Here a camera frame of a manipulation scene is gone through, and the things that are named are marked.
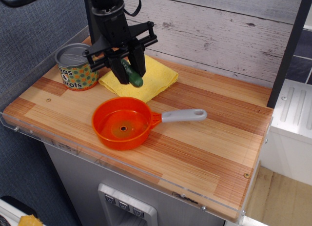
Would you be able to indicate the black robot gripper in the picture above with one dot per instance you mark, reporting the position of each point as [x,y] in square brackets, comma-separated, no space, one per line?
[119,40]

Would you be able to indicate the green toy pickle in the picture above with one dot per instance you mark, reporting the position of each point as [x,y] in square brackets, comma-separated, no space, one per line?
[134,78]

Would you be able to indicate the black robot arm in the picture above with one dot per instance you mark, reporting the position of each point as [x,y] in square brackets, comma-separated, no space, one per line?
[104,1]

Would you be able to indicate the yellow folded towel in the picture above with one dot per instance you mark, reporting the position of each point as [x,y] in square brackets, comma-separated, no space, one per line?
[157,79]

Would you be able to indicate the peas and carrots can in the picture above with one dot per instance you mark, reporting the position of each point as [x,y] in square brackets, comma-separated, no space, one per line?
[74,68]

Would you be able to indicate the grey cabinet with dispenser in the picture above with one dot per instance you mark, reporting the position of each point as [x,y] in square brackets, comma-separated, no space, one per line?
[82,178]

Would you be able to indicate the white toy sink counter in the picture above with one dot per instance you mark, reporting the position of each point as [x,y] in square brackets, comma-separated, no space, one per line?
[288,146]

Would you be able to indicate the yellow object at corner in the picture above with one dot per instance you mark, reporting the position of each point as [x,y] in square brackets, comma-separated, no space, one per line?
[30,220]

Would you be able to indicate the dark grey left post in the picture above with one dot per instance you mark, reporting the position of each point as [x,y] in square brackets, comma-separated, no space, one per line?
[92,24]

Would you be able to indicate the dark grey post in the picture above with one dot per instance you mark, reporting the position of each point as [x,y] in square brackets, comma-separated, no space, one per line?
[92,24]
[298,26]

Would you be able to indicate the orange toy pan grey handle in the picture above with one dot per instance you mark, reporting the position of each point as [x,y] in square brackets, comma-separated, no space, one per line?
[125,123]

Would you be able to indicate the dark grey right post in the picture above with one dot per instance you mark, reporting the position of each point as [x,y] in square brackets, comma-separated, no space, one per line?
[298,26]

